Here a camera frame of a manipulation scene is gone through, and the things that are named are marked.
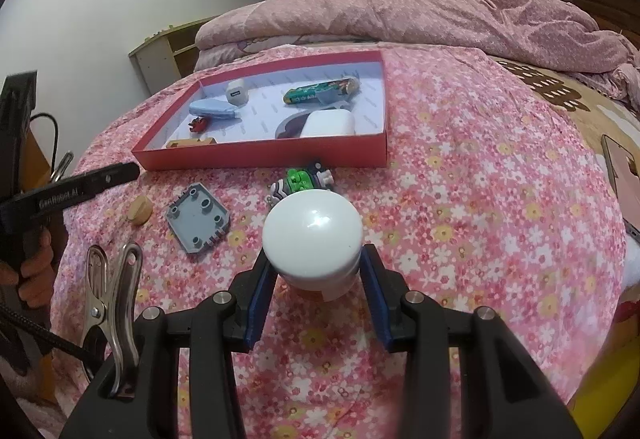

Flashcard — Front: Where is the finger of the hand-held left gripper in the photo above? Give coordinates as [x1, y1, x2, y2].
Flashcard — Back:
[80, 162, 142, 194]

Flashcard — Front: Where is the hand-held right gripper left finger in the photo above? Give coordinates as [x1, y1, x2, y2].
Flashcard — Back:
[60, 251, 277, 439]

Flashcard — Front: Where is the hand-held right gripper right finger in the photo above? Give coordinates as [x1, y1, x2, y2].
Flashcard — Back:
[360, 244, 583, 439]

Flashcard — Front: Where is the white orange label bottle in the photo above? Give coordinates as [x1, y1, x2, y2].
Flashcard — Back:
[262, 189, 364, 302]

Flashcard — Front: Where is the light blue oval case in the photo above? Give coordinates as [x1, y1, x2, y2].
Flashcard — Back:
[189, 99, 240, 120]

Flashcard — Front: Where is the red shallow cardboard box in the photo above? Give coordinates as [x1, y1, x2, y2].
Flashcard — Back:
[131, 50, 389, 172]

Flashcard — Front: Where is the white charger cube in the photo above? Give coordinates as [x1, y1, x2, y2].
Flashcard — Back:
[226, 79, 249, 106]

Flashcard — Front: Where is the white earbuds case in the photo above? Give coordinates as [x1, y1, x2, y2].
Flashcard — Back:
[300, 110, 357, 138]

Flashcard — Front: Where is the person's left hand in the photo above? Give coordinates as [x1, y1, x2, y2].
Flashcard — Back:
[0, 229, 54, 311]

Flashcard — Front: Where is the round wooden chess piece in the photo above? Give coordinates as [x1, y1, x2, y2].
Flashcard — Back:
[125, 198, 153, 224]

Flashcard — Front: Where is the grey plastic plate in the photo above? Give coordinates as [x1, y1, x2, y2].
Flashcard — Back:
[166, 184, 232, 260]

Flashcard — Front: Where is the pink floral bedsheet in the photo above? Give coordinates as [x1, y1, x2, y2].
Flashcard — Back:
[50, 42, 632, 439]

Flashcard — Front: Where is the metal spring clip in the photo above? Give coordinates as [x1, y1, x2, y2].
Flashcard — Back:
[85, 241, 143, 395]

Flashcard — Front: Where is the green cartoon figure toy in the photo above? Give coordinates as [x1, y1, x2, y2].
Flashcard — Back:
[268, 162, 337, 206]

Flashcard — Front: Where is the grey green shelf cabinet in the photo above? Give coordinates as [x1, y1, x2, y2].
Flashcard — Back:
[129, 16, 221, 95]

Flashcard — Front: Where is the pink fleece clothing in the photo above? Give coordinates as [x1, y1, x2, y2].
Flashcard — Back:
[0, 369, 68, 439]

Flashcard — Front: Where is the yellow object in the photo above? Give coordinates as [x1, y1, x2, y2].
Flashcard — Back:
[572, 366, 640, 439]

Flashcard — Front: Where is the brown patterned blanket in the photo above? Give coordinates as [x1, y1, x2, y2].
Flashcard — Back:
[495, 59, 640, 220]

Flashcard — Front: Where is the pink quilt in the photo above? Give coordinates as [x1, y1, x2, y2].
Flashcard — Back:
[194, 0, 640, 102]

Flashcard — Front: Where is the dark wooden headboard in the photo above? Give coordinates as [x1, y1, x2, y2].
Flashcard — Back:
[547, 0, 640, 51]

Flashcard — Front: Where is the small metal ring clip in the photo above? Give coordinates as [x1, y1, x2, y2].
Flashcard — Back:
[52, 151, 75, 183]

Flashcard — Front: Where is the thin black cable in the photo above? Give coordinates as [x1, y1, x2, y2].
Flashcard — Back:
[30, 113, 62, 170]

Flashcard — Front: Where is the black braided cable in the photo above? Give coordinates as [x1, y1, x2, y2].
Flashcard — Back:
[0, 304, 103, 372]

